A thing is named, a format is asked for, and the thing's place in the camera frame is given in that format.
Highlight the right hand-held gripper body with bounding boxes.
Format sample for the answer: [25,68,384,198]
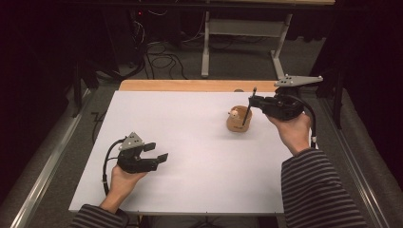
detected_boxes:
[260,74,324,122]

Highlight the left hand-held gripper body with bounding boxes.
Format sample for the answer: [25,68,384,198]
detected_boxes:
[116,131,160,175]

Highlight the black pen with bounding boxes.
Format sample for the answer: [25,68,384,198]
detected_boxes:
[241,86,258,127]

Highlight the yellow pen holder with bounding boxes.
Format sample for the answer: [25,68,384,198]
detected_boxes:
[225,104,254,133]

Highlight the person's right hand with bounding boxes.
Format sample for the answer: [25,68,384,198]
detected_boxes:
[265,112,313,157]

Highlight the person's left hand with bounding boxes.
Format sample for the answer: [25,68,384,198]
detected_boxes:
[100,164,148,214]

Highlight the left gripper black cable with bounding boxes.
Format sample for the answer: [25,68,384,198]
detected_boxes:
[102,137,127,197]

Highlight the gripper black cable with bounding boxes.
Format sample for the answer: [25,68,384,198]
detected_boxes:
[102,137,127,197]
[286,93,318,150]

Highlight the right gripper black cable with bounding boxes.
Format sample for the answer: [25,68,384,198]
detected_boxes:
[286,93,318,150]

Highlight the black metal post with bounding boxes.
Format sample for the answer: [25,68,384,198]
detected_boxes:
[332,63,345,130]
[72,60,83,119]

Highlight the grey metal table frame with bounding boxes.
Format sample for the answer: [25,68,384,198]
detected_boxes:
[201,10,294,80]

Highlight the black floor cables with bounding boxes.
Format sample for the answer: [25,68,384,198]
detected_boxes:
[131,18,189,80]

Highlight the aluminium floor rail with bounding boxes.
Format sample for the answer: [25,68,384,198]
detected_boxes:
[9,91,93,228]
[319,98,391,228]

